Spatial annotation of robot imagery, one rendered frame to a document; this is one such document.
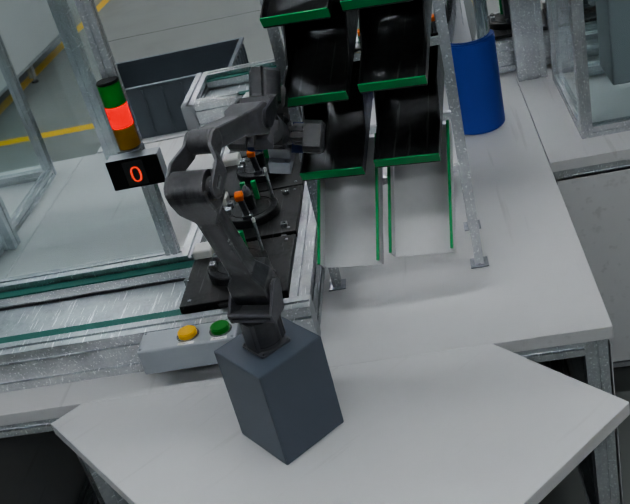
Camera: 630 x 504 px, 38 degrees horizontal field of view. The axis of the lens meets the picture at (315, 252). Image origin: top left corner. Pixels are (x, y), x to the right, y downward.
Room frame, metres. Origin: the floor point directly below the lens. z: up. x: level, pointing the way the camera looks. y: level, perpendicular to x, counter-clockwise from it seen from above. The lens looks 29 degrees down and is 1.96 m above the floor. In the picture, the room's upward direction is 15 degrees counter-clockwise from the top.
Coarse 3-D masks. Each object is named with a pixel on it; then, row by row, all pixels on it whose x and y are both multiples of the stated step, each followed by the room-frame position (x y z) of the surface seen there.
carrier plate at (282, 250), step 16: (256, 240) 1.87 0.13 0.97; (272, 240) 1.85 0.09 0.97; (288, 240) 1.83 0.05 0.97; (272, 256) 1.78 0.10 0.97; (288, 256) 1.76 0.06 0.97; (192, 272) 1.80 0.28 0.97; (288, 272) 1.69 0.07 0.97; (192, 288) 1.73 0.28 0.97; (208, 288) 1.71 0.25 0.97; (224, 288) 1.70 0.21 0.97; (288, 288) 1.64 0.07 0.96; (192, 304) 1.66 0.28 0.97; (208, 304) 1.66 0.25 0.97
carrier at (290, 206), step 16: (256, 192) 2.05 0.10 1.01; (272, 192) 2.03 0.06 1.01; (224, 208) 2.09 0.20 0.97; (240, 208) 2.02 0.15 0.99; (256, 208) 2.00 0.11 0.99; (272, 208) 1.98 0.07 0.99; (288, 208) 2.00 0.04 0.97; (240, 224) 1.95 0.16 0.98; (272, 224) 1.93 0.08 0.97; (288, 224) 1.91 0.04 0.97
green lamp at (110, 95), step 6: (114, 84) 1.89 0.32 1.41; (120, 84) 1.91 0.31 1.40; (102, 90) 1.89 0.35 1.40; (108, 90) 1.89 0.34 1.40; (114, 90) 1.89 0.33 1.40; (120, 90) 1.90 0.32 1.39; (102, 96) 1.90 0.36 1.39; (108, 96) 1.89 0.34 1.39; (114, 96) 1.89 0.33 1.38; (120, 96) 1.90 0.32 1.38; (102, 102) 1.91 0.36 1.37; (108, 102) 1.89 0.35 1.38; (114, 102) 1.89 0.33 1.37; (120, 102) 1.89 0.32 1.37; (108, 108) 1.89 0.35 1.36
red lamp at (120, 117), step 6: (126, 102) 1.91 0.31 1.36; (114, 108) 1.89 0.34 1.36; (120, 108) 1.89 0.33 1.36; (126, 108) 1.90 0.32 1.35; (108, 114) 1.90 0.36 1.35; (114, 114) 1.89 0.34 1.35; (120, 114) 1.89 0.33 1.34; (126, 114) 1.90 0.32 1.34; (114, 120) 1.89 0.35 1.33; (120, 120) 1.89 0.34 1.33; (126, 120) 1.89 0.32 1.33; (132, 120) 1.91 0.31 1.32; (114, 126) 1.89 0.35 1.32; (120, 126) 1.89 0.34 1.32; (126, 126) 1.89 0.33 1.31
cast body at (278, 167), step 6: (270, 150) 1.64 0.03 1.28; (276, 150) 1.63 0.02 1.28; (282, 150) 1.63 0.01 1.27; (288, 150) 1.63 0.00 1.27; (270, 156) 1.64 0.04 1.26; (276, 156) 1.64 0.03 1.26; (282, 156) 1.64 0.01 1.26; (288, 156) 1.63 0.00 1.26; (294, 156) 1.67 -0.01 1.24; (270, 162) 1.64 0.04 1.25; (276, 162) 1.63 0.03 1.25; (282, 162) 1.63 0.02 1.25; (288, 162) 1.63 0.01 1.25; (270, 168) 1.64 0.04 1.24; (276, 168) 1.64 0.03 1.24; (282, 168) 1.63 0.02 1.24; (288, 168) 1.63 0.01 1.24
